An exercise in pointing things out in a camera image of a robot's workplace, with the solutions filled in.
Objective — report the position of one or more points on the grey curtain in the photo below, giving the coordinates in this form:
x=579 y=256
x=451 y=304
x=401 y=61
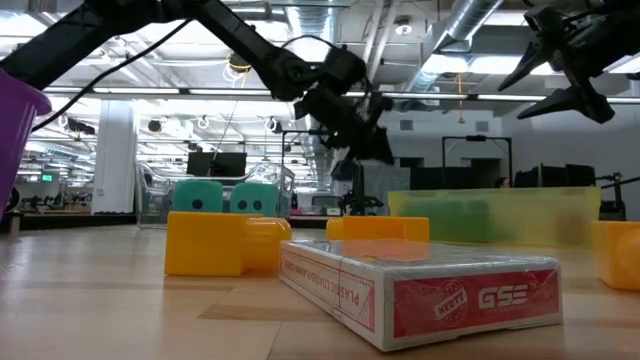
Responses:
x=395 y=177

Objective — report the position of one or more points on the silver ribbed ceiling duct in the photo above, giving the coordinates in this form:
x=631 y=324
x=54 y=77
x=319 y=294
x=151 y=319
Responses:
x=315 y=15

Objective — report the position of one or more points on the silver smooth ceiling duct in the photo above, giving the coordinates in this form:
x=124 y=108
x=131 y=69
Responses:
x=465 y=20

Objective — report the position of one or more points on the teal foam die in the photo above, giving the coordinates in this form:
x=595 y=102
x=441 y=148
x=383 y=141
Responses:
x=197 y=196
x=255 y=199

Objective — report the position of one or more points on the green exit sign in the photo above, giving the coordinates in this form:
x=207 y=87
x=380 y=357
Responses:
x=47 y=177

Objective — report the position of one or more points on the white column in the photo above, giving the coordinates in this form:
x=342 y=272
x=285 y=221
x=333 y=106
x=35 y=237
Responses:
x=116 y=155

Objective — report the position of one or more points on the purple plastic bucket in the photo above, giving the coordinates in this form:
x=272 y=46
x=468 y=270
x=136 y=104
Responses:
x=15 y=140

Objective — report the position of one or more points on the yellow notched toy brick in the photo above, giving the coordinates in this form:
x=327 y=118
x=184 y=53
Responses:
x=620 y=255

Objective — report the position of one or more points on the large yellow toy brick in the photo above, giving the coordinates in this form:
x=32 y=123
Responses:
x=205 y=245

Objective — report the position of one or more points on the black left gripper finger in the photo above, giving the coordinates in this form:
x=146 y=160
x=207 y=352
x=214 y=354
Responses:
x=342 y=142
x=372 y=145

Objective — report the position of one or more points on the black background robot arm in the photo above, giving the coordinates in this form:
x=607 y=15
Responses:
x=357 y=204

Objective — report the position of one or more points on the red pink playing card box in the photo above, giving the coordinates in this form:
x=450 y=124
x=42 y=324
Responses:
x=450 y=300

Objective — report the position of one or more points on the yellow translucent plastic bin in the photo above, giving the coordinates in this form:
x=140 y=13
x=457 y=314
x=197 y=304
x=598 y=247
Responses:
x=530 y=215

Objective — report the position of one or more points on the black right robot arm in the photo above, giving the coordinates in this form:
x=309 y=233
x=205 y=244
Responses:
x=630 y=30

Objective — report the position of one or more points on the black boom stand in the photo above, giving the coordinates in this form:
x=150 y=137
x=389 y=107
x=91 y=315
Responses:
x=617 y=200

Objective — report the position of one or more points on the person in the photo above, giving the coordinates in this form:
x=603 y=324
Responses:
x=501 y=182

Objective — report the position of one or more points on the black background frame stand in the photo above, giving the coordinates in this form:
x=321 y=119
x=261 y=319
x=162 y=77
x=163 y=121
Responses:
x=475 y=138
x=300 y=132

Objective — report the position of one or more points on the clear rectangular plastic bin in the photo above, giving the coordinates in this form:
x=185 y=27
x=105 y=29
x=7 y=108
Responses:
x=280 y=180

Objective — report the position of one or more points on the black partition screens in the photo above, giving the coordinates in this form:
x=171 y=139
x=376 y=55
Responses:
x=555 y=175

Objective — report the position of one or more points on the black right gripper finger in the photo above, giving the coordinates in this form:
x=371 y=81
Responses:
x=532 y=62
x=580 y=100

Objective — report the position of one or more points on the yellow sloped toy brick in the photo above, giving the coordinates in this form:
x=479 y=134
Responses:
x=380 y=229

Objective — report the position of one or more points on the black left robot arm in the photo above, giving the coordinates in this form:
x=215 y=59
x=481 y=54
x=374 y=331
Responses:
x=240 y=35

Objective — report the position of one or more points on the green studded toy brick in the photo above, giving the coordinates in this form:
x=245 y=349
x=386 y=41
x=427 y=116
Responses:
x=445 y=220

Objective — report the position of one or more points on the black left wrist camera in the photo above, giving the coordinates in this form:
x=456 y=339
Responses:
x=346 y=67

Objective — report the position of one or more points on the black background monitors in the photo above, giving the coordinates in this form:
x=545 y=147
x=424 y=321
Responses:
x=215 y=164

